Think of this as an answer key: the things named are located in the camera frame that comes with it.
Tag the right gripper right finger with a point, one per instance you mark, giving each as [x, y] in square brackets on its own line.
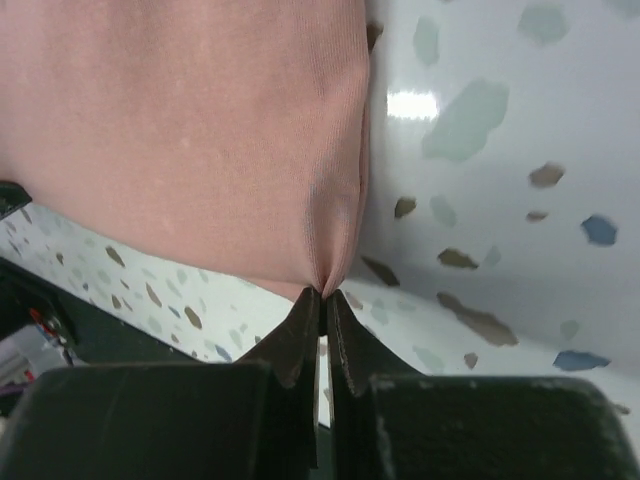
[389, 421]

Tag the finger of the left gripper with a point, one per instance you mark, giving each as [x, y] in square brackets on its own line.
[13, 197]

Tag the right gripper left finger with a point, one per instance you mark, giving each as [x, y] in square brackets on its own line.
[255, 418]

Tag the pink t shirt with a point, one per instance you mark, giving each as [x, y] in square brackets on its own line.
[226, 135]

